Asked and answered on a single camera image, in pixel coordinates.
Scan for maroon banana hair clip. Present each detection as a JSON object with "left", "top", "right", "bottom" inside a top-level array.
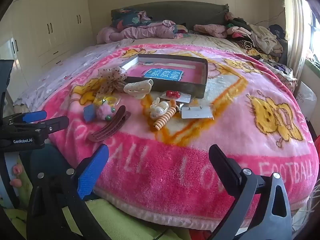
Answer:
[{"left": 87, "top": 105, "right": 132, "bottom": 142}]

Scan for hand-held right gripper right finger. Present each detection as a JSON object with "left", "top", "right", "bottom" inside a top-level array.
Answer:
[{"left": 209, "top": 144, "right": 293, "bottom": 240}]

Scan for cream wardrobe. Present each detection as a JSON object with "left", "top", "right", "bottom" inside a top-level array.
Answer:
[{"left": 0, "top": 0, "right": 97, "bottom": 88}]

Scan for green floor mat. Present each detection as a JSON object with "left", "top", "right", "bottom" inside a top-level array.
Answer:
[{"left": 5, "top": 197, "right": 165, "bottom": 240}]

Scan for pink printed blanket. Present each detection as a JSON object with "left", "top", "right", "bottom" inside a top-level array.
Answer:
[{"left": 41, "top": 44, "right": 320, "bottom": 228}]

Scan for person's left hand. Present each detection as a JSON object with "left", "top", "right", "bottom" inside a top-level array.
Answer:
[{"left": 10, "top": 164, "right": 24, "bottom": 188}]

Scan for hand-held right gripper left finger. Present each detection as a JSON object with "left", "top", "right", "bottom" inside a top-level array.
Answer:
[{"left": 26, "top": 144, "right": 110, "bottom": 240}]

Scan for orange spiral hair tie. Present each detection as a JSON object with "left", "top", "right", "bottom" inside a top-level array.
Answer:
[{"left": 153, "top": 99, "right": 179, "bottom": 130}]

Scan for grey bed headboard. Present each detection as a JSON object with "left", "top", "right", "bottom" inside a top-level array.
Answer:
[{"left": 111, "top": 2, "right": 229, "bottom": 30}]

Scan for pile of clothes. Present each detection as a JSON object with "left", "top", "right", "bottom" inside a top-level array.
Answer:
[{"left": 225, "top": 12, "right": 293, "bottom": 80}]

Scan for yellow bracelets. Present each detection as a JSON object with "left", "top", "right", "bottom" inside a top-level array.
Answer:
[{"left": 94, "top": 94, "right": 120, "bottom": 107}]

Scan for white printed bed sheet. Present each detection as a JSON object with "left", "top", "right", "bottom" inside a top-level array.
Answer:
[{"left": 14, "top": 40, "right": 120, "bottom": 113}]

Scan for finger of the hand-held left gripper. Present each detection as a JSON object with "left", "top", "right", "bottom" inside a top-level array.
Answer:
[
  {"left": 15, "top": 116, "right": 70, "bottom": 137},
  {"left": 2, "top": 110, "right": 47, "bottom": 125}
]

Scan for pink pompom hair tie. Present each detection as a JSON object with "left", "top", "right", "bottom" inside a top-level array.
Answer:
[{"left": 96, "top": 102, "right": 117, "bottom": 122}]

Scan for white small figurine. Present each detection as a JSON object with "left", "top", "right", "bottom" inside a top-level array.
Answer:
[{"left": 149, "top": 97, "right": 170, "bottom": 119}]

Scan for red bow clips on card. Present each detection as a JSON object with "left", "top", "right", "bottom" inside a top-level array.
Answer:
[{"left": 160, "top": 90, "right": 192, "bottom": 103}]

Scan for pink fuzzy garment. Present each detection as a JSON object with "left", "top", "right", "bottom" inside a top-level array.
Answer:
[{"left": 194, "top": 24, "right": 228, "bottom": 38}]

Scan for earring card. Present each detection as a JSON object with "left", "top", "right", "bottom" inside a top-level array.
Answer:
[{"left": 180, "top": 105, "right": 214, "bottom": 120}]

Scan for pale curtain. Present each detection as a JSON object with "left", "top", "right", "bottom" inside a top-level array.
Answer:
[{"left": 280, "top": 0, "right": 313, "bottom": 65}]

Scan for dark cardboard box pink inside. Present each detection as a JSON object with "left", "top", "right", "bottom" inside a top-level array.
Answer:
[{"left": 124, "top": 54, "right": 208, "bottom": 99}]

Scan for beige hair claw clip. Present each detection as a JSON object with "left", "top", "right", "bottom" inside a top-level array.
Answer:
[{"left": 123, "top": 79, "right": 154, "bottom": 99}]

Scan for pink quilt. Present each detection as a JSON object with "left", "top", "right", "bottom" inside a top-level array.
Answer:
[{"left": 96, "top": 20, "right": 188, "bottom": 44}]

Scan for polka dot bow hair tie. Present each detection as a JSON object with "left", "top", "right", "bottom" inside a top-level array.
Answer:
[{"left": 97, "top": 66, "right": 128, "bottom": 97}]

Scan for white plastic bag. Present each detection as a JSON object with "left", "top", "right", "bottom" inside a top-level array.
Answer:
[{"left": 295, "top": 81, "right": 317, "bottom": 121}]

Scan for beige quilted bedspread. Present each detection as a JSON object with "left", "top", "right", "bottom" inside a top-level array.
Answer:
[{"left": 120, "top": 33, "right": 244, "bottom": 53}]

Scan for dark floral pillow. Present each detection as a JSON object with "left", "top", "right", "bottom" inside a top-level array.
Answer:
[{"left": 111, "top": 8, "right": 153, "bottom": 28}]

